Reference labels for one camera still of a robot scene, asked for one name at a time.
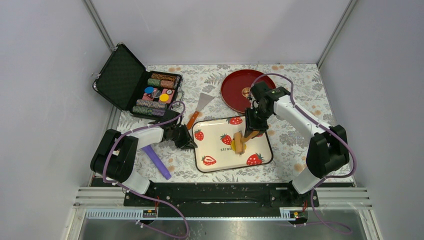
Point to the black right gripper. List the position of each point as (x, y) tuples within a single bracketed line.
[(251, 125)]

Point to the red round plate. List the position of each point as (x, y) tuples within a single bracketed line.
[(235, 89)]

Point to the floral table mat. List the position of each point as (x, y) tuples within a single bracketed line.
[(288, 146)]

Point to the black poker chip case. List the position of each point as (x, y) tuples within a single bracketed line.
[(126, 83)]

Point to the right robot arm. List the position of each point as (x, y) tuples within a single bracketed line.
[(326, 151)]

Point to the metal spatula wooden handle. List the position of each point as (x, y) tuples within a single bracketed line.
[(204, 100)]

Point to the yellow dough piece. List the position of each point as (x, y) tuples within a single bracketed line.
[(233, 145)]

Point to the purple cylinder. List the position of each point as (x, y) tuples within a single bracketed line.
[(157, 162)]

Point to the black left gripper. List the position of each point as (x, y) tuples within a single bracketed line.
[(186, 142)]

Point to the white strawberry tray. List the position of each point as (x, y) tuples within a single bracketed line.
[(214, 152)]

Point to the wooden dough roller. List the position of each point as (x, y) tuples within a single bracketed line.
[(240, 140)]

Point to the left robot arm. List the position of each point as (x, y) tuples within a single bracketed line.
[(114, 158)]

